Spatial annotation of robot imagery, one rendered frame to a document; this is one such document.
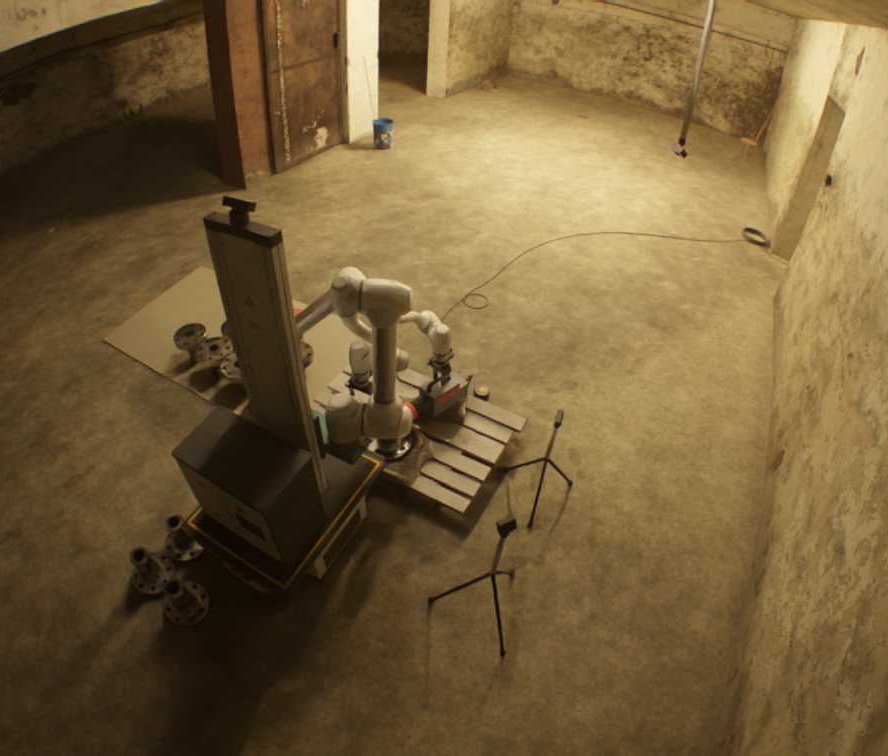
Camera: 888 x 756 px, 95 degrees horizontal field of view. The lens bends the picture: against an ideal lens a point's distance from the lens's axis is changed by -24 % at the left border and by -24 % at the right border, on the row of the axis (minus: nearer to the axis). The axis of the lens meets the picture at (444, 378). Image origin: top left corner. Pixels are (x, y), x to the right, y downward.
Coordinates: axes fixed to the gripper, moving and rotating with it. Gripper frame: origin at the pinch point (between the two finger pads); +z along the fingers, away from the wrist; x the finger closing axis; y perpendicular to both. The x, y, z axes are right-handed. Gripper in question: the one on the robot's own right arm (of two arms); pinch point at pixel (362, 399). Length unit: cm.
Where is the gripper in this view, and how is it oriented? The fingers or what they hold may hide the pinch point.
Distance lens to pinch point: 279.8
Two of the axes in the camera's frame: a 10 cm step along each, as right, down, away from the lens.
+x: 8.9, 3.5, -3.0
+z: -0.5, 7.1, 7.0
